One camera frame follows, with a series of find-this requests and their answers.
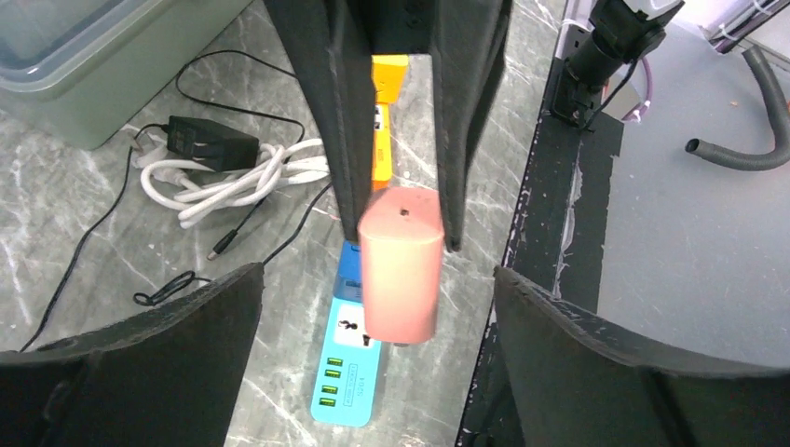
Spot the grey hose on floor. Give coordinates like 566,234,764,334
685,46,790,172

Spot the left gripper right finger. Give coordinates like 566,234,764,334
494,267,789,446

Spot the blue cube socket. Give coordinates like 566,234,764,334
333,241,362,304

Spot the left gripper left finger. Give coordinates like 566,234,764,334
1,263,265,446

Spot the teal power strip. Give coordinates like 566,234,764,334
310,297,382,427

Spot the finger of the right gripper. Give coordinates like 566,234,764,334
429,1,512,252
266,0,375,242

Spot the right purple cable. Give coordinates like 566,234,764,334
620,55,657,123

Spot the black power adapter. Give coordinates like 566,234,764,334
166,115,260,172

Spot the pink small block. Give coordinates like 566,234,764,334
358,186,444,345

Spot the white cable of teal strip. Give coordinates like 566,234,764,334
126,126,334,231

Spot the yellow cube socket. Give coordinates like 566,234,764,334
372,54,409,104

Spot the thin black adapter cable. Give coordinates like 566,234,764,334
18,48,334,354

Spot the orange power strip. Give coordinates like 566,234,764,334
372,103,393,191

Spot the translucent green storage box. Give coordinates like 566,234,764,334
1,0,248,149

